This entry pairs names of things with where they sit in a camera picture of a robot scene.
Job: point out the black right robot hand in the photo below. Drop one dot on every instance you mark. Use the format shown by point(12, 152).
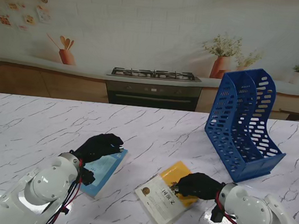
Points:
point(200, 187)

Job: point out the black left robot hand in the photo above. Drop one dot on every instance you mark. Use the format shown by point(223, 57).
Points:
point(97, 146)

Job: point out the blue paperback book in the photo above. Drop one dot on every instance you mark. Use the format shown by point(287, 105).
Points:
point(106, 169)

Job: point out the yellow and white paperback book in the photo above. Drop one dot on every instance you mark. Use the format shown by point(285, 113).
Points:
point(158, 201)

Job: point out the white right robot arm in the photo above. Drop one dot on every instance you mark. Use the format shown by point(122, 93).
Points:
point(256, 214)

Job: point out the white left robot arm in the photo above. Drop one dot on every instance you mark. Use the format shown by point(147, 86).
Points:
point(43, 183)

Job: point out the blue perforated plastic file rack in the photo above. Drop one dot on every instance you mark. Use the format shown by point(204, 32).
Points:
point(223, 119)

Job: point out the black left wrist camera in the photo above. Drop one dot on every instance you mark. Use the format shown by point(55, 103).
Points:
point(87, 177)

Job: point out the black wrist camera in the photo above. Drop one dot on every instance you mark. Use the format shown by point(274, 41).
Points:
point(218, 215)
point(87, 177)

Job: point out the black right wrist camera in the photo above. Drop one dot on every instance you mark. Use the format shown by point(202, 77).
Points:
point(218, 215)

